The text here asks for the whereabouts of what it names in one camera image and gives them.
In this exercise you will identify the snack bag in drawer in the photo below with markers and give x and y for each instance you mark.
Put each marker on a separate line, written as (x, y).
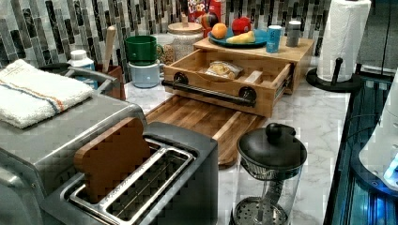
(223, 69)

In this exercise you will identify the paper towel roll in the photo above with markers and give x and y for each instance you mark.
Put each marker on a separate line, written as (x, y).
(342, 38)

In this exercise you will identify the light blue mug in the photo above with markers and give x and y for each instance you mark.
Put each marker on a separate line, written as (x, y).
(146, 76)

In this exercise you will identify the wooden utensil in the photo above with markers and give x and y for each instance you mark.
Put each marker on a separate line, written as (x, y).
(109, 42)

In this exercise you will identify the blue can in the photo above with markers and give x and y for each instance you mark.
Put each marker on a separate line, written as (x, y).
(274, 35)

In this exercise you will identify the green mug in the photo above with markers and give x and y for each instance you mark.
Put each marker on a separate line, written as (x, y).
(143, 50)

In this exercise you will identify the white striped towel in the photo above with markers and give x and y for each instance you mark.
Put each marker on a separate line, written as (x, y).
(29, 95)

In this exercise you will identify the silver two-slot toaster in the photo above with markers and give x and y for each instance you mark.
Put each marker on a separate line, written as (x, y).
(177, 185)

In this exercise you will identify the red apple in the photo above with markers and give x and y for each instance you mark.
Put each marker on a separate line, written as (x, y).
(241, 25)

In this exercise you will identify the orange fruit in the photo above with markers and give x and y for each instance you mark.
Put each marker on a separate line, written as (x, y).
(219, 30)

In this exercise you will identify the ceramic jar with wooden lid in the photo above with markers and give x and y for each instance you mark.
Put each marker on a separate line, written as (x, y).
(185, 34)

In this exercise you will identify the teal plate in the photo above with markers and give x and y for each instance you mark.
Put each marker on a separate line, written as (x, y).
(261, 38)

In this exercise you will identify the wooden cutting board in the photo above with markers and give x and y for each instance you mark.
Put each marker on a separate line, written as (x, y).
(221, 124)

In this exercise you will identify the brown toast slice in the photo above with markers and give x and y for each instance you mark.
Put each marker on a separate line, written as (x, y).
(111, 157)

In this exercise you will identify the black paper towel holder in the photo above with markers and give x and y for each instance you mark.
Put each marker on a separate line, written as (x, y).
(349, 86)

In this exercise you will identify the glass french press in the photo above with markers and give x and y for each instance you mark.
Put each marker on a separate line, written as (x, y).
(270, 161)

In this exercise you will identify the wooden drawer cabinet box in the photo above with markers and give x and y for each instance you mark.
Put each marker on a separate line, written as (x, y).
(301, 56)

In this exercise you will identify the red cereal box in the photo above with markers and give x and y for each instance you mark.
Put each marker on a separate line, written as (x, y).
(207, 13)

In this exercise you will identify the brown utensil holder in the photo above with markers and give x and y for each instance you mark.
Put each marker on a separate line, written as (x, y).
(116, 90)

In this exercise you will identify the wooden drawer with black handle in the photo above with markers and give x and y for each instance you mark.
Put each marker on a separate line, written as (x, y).
(256, 88)

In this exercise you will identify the grey shaker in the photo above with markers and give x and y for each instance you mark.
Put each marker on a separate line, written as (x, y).
(293, 32)

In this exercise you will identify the white bottle with blue label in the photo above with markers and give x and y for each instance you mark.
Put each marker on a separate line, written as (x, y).
(79, 59)

